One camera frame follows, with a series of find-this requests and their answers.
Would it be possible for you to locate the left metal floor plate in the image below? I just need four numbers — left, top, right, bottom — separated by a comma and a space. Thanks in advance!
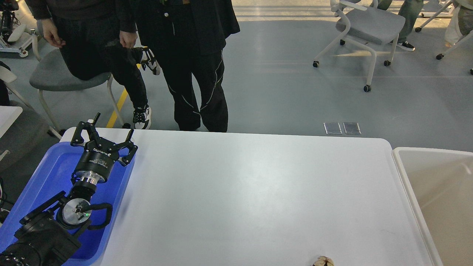
324, 122, 343, 135

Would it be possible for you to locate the person in green jeans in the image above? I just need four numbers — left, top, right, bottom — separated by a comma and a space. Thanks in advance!
397, 0, 424, 52

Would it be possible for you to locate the white chair far right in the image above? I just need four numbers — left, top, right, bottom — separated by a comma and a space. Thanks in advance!
415, 0, 473, 60

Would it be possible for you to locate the white plastic bin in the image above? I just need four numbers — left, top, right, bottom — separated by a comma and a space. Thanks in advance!
392, 147, 473, 266

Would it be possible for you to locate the grey white wheeled chair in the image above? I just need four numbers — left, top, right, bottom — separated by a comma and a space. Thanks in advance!
312, 0, 405, 92

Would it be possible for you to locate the metal floor plate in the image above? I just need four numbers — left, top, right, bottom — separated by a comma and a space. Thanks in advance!
343, 122, 361, 135
324, 122, 343, 135

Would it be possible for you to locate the person in black trousers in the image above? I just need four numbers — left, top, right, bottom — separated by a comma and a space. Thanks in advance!
26, 0, 160, 129

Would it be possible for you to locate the person in black jacket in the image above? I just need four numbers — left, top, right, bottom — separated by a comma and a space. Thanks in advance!
124, 0, 240, 132

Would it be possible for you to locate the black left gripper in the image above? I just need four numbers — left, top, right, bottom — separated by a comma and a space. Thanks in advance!
70, 113, 138, 184

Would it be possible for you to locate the blue plastic tray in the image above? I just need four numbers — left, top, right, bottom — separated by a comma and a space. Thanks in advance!
0, 142, 135, 266

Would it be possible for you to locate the white equipment stand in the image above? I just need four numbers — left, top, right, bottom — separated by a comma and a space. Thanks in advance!
0, 0, 41, 61

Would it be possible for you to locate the right metal floor plate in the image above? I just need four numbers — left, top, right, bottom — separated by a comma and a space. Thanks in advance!
343, 122, 361, 135

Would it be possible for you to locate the small brown crumpled item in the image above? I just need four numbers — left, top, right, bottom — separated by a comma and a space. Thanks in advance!
312, 256, 334, 266

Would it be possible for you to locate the white side table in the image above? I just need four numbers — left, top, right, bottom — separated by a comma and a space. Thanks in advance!
0, 106, 23, 138

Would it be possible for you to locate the grey chair left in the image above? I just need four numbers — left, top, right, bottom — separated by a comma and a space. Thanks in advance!
29, 18, 126, 139

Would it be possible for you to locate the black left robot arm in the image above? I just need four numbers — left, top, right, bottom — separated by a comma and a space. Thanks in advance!
1, 113, 137, 266

